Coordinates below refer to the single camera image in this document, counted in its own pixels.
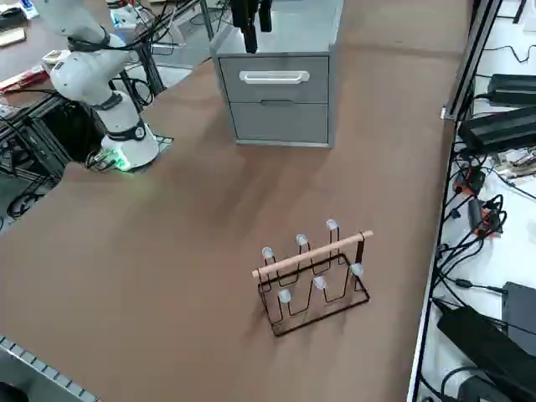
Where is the gray drawer with white handle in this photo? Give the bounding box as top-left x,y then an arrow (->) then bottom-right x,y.
217,54 -> 331,106

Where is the gray drawer with recessed grip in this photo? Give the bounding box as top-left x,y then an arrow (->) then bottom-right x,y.
229,99 -> 330,142

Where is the gray metal cabinet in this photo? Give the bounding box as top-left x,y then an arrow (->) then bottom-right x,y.
208,0 -> 346,149

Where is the red white box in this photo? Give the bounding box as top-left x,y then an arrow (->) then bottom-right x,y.
0,66 -> 58,92

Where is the cardboard piece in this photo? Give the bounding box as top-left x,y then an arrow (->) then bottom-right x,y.
0,28 -> 27,47

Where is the dark gray power adapter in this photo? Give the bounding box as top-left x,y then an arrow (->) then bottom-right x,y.
457,106 -> 536,152

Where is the orange black connector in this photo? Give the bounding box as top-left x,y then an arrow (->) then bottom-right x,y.
455,166 -> 487,196

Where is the orange black connector block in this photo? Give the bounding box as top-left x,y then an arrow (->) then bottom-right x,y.
467,194 -> 508,240

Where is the gray box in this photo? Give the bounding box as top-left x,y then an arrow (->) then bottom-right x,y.
501,281 -> 536,351

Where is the large black power adapter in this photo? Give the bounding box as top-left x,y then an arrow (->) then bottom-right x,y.
436,304 -> 536,397

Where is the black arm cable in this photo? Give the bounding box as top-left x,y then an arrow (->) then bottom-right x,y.
65,25 -> 146,54

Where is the aluminium frame post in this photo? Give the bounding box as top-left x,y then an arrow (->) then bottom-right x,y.
441,0 -> 504,122

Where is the black equipment frame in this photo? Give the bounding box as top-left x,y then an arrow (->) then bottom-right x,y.
0,90 -> 108,188

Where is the black wire cup holder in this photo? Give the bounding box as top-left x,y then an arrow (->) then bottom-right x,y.
250,217 -> 375,338

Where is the black cable with ferrite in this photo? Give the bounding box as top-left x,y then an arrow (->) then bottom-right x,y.
430,271 -> 506,301

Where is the aluminium table rail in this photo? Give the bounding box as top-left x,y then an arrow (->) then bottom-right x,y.
0,334 -> 104,402

